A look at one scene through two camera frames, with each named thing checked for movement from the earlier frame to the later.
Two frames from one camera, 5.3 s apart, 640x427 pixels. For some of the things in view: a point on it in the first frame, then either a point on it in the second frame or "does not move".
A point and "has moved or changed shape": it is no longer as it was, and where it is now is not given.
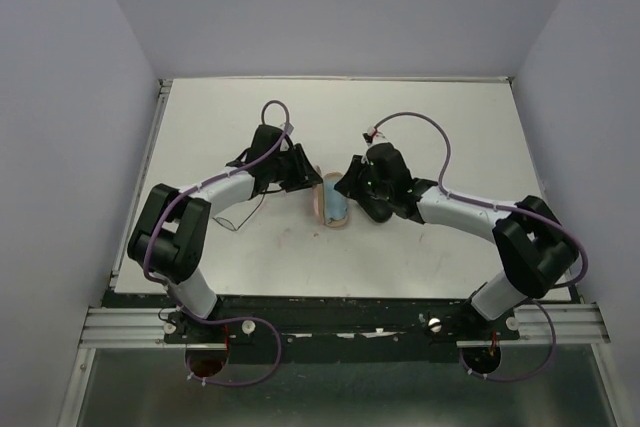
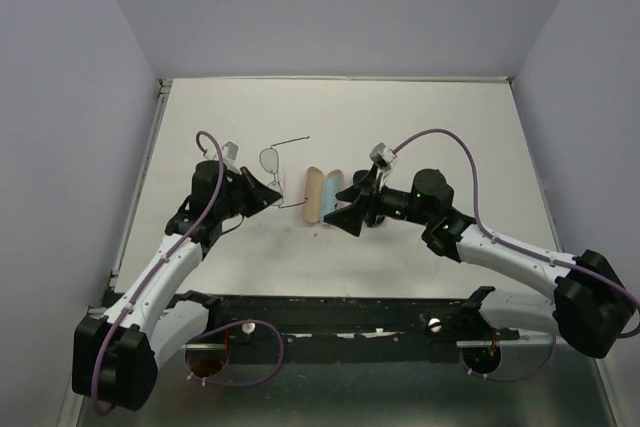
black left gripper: [304, 174] -> [260, 195]
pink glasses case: [330, 206] has moved or changed shape
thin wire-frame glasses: [228, 225] has moved or changed shape
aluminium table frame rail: [161, 98] does not move
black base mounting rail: [342, 330] does not move
